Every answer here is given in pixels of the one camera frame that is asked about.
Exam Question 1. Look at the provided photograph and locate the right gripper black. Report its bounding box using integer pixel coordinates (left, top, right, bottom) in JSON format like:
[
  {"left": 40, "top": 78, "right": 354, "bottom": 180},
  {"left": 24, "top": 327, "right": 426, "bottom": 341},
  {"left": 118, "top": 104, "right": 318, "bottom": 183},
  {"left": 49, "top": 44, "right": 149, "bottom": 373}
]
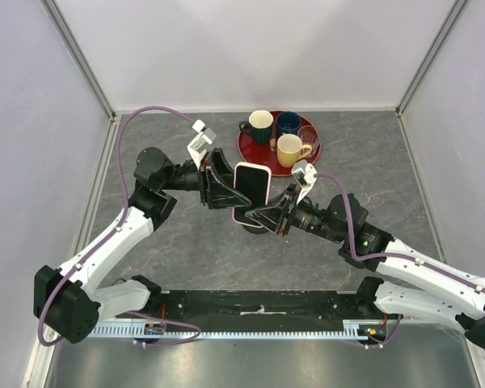
[{"left": 246, "top": 183, "right": 344, "bottom": 243}]

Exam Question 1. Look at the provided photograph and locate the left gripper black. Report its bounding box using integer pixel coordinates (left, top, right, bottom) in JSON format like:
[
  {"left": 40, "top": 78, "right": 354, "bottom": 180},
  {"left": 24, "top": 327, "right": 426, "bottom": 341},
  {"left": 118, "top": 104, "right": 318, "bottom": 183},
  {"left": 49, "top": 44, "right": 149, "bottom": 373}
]
[{"left": 161, "top": 148, "right": 255, "bottom": 210}]

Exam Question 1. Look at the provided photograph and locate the black phone stand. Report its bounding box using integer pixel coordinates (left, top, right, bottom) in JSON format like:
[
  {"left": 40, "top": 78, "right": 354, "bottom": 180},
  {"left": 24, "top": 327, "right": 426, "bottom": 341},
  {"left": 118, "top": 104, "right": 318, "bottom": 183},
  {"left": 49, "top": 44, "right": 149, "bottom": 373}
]
[{"left": 242, "top": 224, "right": 268, "bottom": 234}]

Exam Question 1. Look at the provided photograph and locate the phone with pink case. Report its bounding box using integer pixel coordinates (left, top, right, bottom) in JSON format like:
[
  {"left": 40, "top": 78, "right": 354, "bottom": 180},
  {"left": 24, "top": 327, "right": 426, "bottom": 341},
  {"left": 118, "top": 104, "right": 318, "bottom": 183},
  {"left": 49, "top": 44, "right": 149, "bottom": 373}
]
[{"left": 232, "top": 162, "right": 272, "bottom": 229}]

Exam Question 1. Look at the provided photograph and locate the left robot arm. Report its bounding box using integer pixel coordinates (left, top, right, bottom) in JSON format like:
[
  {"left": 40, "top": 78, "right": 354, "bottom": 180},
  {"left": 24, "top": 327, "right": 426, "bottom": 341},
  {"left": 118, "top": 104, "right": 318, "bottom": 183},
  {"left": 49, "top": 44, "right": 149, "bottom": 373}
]
[{"left": 33, "top": 147, "right": 251, "bottom": 346}]

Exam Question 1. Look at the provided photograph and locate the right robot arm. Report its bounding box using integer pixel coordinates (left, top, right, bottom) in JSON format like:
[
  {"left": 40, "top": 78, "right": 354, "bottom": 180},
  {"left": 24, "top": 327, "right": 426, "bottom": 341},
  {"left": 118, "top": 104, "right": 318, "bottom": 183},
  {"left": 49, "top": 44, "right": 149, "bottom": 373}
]
[{"left": 245, "top": 185, "right": 485, "bottom": 350}]

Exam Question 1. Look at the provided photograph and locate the red round tray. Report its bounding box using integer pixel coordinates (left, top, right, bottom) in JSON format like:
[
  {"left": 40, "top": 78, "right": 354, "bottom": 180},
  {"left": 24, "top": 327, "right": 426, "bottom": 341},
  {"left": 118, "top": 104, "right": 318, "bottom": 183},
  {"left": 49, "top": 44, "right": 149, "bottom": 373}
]
[{"left": 238, "top": 116, "right": 322, "bottom": 177}]

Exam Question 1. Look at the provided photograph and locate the yellow mug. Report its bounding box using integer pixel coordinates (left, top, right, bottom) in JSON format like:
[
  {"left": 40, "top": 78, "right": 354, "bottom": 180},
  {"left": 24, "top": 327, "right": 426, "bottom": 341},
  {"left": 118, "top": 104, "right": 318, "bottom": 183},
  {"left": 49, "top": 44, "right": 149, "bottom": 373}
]
[{"left": 276, "top": 134, "right": 313, "bottom": 167}]

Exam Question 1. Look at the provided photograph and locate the dark green mug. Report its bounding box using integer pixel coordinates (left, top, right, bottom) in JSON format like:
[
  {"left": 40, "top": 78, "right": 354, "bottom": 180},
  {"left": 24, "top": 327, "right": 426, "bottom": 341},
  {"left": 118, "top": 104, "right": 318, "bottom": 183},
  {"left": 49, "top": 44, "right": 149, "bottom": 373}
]
[{"left": 238, "top": 110, "right": 274, "bottom": 145}]

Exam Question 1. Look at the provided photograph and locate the clear glass cup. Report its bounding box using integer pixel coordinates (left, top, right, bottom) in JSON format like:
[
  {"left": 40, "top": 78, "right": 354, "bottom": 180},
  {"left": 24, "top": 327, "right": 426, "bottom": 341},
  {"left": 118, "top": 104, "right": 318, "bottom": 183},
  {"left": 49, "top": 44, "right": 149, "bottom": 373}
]
[{"left": 297, "top": 125, "right": 320, "bottom": 158}]

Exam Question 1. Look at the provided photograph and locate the dark blue mug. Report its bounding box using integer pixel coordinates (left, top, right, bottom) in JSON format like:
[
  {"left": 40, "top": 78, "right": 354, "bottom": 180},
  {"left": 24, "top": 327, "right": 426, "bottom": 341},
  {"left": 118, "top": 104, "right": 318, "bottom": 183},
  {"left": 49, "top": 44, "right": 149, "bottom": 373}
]
[{"left": 276, "top": 112, "right": 302, "bottom": 138}]

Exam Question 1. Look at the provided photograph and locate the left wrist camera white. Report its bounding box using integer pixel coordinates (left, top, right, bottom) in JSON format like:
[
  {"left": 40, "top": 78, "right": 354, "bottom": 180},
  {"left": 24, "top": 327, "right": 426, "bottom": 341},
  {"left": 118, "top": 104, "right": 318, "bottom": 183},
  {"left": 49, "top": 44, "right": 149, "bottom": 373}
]
[{"left": 187, "top": 120, "right": 217, "bottom": 168}]

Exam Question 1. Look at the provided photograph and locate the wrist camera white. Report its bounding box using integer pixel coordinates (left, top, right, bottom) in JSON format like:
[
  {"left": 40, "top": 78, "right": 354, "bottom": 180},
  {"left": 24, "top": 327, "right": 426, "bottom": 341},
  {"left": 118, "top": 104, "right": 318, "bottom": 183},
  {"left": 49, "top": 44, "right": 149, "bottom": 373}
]
[
  {"left": 291, "top": 159, "right": 318, "bottom": 204},
  {"left": 187, "top": 120, "right": 217, "bottom": 168}
]

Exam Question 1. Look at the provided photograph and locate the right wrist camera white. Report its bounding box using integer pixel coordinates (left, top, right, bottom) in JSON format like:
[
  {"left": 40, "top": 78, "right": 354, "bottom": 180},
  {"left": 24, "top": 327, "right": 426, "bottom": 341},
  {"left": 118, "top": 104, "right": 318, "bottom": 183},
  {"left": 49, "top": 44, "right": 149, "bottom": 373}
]
[{"left": 291, "top": 159, "right": 318, "bottom": 204}]

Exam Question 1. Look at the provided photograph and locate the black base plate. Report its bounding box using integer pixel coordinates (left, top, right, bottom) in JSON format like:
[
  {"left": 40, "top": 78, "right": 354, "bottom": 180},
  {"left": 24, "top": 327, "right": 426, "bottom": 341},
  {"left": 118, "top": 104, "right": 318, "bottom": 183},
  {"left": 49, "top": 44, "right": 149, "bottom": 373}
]
[{"left": 120, "top": 289, "right": 373, "bottom": 335}]

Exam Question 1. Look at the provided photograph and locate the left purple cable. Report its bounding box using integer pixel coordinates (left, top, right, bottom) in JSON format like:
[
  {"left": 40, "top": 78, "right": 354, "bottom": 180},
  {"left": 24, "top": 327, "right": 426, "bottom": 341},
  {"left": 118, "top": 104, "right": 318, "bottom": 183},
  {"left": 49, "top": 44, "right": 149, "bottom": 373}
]
[{"left": 36, "top": 105, "right": 203, "bottom": 348}]

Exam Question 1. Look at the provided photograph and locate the slotted cable duct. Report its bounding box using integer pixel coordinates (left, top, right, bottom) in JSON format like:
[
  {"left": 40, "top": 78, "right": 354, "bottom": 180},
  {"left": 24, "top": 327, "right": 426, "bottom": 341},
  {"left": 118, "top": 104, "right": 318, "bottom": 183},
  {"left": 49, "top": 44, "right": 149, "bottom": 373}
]
[{"left": 89, "top": 318, "right": 378, "bottom": 342}]

